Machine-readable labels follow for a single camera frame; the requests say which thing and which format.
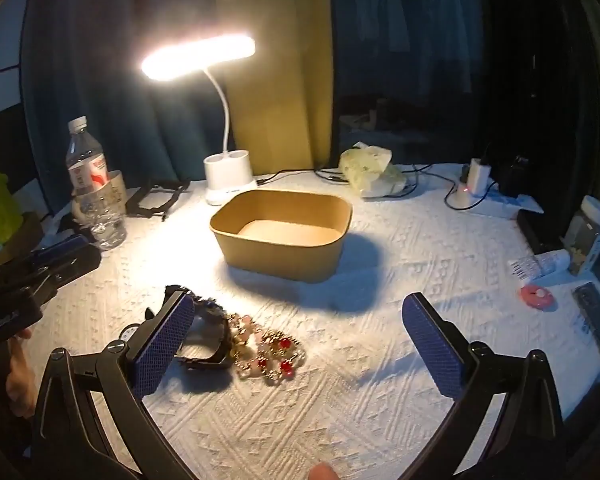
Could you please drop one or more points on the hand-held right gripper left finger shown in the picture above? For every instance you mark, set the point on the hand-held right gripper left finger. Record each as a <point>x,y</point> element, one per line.
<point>162,340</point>

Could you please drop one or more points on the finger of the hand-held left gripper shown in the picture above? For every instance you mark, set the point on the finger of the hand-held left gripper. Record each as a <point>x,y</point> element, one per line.
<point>60,250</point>
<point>75,267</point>

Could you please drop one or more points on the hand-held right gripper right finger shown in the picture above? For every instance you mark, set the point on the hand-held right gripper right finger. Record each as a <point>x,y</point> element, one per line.
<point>432,345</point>

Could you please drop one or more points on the white dial watch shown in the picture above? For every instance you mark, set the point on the white dial watch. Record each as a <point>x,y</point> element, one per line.
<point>129,334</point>

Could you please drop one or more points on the yellow oval tray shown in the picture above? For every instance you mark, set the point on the yellow oval tray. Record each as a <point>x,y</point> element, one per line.
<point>280,245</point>

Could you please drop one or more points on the person's left hand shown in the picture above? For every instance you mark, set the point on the person's left hand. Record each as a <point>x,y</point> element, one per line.
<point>19,385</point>

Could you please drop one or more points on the person's right hand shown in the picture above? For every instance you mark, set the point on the person's right hand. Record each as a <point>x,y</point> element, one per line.
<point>323,472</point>

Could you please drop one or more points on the white textured tablecloth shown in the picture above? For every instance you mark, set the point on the white textured tablecloth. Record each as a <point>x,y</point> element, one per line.
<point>380,320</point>

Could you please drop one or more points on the clear plastic water bottle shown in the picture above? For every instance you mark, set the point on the clear plastic water bottle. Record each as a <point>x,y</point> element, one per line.
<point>92,200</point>

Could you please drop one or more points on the black folding phone stand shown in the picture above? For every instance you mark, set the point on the black folding phone stand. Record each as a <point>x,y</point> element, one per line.
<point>155,197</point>

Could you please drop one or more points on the pink round case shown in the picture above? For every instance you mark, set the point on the pink round case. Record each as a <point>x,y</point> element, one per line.
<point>537,297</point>

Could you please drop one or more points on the white tube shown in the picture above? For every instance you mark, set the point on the white tube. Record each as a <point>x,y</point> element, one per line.
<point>545,262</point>

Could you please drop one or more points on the blue curtain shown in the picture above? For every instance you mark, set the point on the blue curtain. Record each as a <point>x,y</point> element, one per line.
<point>105,110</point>

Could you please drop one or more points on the black flat box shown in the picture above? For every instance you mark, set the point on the black flat box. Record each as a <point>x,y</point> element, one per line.
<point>537,232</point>

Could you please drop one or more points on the white power strip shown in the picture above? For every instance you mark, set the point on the white power strip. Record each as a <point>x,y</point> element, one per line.
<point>500,206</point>

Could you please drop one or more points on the dark remote control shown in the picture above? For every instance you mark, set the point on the dark remote control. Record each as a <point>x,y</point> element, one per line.
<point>589,310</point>

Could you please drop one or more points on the white desk lamp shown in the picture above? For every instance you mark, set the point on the white desk lamp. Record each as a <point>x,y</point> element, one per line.
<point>227,180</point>

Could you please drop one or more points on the white charger plug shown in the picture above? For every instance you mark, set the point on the white charger plug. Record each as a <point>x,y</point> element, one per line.
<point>478,176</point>

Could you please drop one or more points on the yellow tissue pack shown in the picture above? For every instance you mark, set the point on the yellow tissue pack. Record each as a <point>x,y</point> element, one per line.
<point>370,167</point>

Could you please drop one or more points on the black power adapter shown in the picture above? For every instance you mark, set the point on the black power adapter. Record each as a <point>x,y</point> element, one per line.
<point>514,175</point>

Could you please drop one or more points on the clear jar white lid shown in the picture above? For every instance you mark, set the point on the clear jar white lid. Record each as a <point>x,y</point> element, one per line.
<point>587,235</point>

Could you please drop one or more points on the yellow curtain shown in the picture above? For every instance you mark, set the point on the yellow curtain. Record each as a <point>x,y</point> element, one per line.
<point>275,85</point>

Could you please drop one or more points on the dark curtain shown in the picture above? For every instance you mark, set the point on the dark curtain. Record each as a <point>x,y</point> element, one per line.
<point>430,60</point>

